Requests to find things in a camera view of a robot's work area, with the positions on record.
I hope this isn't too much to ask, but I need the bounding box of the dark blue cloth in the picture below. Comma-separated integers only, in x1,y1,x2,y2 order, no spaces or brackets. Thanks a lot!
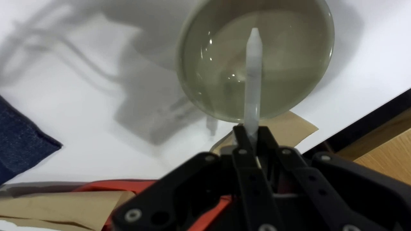
0,95,65,186

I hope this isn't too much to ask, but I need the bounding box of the light wooden table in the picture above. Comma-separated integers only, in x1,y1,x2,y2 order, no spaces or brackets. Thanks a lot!
336,106,411,187

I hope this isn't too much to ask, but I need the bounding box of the white ceramic bowl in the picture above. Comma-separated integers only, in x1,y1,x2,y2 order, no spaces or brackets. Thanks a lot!
176,0,337,123

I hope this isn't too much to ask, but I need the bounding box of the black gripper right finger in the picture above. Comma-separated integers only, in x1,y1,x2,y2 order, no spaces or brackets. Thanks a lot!
256,126,411,231

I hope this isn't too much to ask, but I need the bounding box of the flat tan paper piece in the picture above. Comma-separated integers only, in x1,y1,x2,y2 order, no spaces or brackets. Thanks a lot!
211,110,320,156

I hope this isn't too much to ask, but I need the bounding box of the white marker with black cap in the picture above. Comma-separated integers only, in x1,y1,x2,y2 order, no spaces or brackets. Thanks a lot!
243,27,264,144

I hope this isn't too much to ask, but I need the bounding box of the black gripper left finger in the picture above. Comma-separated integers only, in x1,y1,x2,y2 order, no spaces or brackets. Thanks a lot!
111,124,275,231

